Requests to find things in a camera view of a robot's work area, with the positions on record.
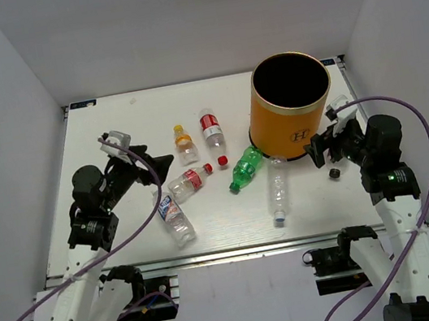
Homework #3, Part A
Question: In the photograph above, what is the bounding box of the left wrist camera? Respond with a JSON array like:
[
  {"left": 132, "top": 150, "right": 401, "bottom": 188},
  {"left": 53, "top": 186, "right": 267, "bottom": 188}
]
[{"left": 100, "top": 130, "right": 131, "bottom": 157}]

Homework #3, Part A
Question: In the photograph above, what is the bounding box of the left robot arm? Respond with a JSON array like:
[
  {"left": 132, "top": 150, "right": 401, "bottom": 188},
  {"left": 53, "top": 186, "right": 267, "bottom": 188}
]
[{"left": 49, "top": 145, "right": 174, "bottom": 321}]

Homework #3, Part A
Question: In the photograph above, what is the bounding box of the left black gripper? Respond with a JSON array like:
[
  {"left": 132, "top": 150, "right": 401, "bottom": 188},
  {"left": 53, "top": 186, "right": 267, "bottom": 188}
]
[{"left": 93, "top": 139, "right": 180, "bottom": 212}]

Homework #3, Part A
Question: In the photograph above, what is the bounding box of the upright-lying red label bottle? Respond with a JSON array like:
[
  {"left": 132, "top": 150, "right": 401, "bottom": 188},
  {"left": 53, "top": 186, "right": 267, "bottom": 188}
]
[{"left": 198, "top": 108, "right": 228, "bottom": 167}]

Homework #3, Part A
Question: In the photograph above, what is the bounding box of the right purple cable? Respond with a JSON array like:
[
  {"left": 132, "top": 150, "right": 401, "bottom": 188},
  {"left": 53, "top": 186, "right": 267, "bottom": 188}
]
[{"left": 284, "top": 85, "right": 429, "bottom": 321}]

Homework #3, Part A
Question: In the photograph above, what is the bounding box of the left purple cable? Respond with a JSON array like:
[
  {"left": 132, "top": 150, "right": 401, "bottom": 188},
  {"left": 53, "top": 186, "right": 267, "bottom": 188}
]
[{"left": 0, "top": 127, "right": 186, "bottom": 321}]

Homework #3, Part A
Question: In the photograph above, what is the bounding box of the clear white cap bottle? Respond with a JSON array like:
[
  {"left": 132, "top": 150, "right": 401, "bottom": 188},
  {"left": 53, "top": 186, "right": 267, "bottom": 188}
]
[{"left": 267, "top": 156, "right": 291, "bottom": 228}]

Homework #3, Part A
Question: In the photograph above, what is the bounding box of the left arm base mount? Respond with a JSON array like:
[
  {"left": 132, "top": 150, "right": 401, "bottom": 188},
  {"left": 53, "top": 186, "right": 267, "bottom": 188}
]
[{"left": 99, "top": 266, "right": 180, "bottom": 321}]

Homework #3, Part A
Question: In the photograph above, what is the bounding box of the blue label water bottle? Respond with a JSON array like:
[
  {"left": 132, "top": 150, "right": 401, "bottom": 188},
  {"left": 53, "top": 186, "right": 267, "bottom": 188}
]
[{"left": 156, "top": 192, "right": 197, "bottom": 249}]

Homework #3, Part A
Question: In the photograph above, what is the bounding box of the orange cap small bottle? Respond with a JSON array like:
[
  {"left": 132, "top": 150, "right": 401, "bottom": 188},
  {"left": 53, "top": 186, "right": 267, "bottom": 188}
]
[{"left": 173, "top": 124, "right": 200, "bottom": 165}]

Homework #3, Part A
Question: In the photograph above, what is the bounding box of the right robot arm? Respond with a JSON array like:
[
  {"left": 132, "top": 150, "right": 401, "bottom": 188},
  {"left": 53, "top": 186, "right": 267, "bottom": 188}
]
[{"left": 305, "top": 115, "right": 429, "bottom": 321}]

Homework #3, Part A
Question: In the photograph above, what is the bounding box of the black bottle cap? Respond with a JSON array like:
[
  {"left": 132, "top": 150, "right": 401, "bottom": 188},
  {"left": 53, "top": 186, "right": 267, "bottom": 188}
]
[{"left": 328, "top": 168, "right": 341, "bottom": 180}]

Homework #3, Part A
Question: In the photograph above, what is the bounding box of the green plastic bottle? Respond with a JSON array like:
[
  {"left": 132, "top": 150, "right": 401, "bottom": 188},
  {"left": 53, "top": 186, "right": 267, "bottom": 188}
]
[{"left": 229, "top": 145, "right": 263, "bottom": 194}]

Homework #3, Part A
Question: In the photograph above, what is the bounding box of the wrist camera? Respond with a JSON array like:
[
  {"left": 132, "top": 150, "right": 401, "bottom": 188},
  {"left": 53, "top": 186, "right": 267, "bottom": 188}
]
[
  {"left": 100, "top": 130, "right": 131, "bottom": 157},
  {"left": 325, "top": 94, "right": 358, "bottom": 136}
]

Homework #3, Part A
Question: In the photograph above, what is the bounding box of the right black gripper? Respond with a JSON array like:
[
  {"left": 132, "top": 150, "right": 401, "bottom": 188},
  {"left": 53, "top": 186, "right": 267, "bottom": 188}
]
[{"left": 300, "top": 112, "right": 375, "bottom": 175}]

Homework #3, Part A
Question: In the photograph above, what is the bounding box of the red label coke bottle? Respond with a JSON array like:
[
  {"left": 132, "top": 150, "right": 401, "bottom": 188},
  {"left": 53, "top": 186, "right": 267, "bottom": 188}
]
[{"left": 167, "top": 163, "right": 213, "bottom": 203}]

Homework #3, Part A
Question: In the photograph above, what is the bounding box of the orange cylindrical bin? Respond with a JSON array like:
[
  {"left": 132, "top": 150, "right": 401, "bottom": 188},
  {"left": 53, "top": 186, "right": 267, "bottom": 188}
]
[{"left": 249, "top": 51, "right": 332, "bottom": 161}]

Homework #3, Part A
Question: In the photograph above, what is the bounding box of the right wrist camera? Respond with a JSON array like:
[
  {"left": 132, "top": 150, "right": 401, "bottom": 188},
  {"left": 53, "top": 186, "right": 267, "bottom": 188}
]
[{"left": 325, "top": 94, "right": 358, "bottom": 136}]

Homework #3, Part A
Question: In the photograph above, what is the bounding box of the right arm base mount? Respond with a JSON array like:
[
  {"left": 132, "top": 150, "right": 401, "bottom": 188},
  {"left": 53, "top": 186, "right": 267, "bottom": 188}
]
[{"left": 301, "top": 225, "right": 378, "bottom": 296}]

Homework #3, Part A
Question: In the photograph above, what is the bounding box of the purple cable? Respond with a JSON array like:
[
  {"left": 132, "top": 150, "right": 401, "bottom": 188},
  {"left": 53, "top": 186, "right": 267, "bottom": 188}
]
[
  {"left": 0, "top": 127, "right": 186, "bottom": 321},
  {"left": 284, "top": 85, "right": 429, "bottom": 321}
]

